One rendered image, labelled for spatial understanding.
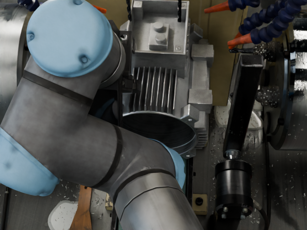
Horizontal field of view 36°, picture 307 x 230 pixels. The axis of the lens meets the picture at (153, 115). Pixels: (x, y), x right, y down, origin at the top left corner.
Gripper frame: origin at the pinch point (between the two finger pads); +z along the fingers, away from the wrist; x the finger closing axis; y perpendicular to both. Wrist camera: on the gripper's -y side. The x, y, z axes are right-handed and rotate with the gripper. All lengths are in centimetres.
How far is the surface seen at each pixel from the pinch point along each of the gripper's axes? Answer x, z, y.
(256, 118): -27.6, 32.2, -2.1
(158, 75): -6.5, 1.5, 3.2
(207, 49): -14.7, 7.0, 8.8
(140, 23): -2.8, 4.6, 12.6
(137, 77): -3.2, -0.2, 2.5
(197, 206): -14.3, 19.3, -21.0
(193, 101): -12.6, 1.3, -1.1
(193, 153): -12.9, 9.4, -10.0
